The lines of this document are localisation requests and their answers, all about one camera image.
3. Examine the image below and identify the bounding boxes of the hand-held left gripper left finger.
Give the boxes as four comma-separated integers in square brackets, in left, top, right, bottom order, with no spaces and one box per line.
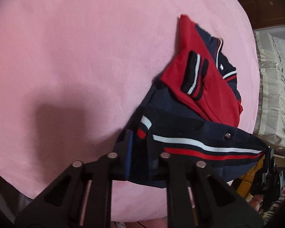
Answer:
[14,129,133,228]

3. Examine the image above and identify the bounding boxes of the navy and red varsity jacket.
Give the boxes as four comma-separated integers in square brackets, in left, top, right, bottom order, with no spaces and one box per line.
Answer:
[117,14,269,188]

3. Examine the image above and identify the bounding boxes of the cream lace covered furniture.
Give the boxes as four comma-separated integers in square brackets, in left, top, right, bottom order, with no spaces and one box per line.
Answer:
[253,30,285,158]

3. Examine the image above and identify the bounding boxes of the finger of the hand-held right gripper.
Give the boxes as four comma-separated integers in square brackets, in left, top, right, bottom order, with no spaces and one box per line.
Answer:
[261,147,275,174]

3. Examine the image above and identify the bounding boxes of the brown wooden door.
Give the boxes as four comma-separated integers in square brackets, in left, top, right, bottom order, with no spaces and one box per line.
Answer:
[235,0,285,30]

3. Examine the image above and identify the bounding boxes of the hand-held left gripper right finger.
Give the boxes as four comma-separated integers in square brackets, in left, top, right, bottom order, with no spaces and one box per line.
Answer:
[147,153,265,228]

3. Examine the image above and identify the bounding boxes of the pink plush bed blanket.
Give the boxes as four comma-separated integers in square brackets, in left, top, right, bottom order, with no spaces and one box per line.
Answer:
[0,0,260,222]

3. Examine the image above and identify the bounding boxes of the person's right hand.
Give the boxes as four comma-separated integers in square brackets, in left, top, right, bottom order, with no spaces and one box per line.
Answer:
[249,194,264,211]

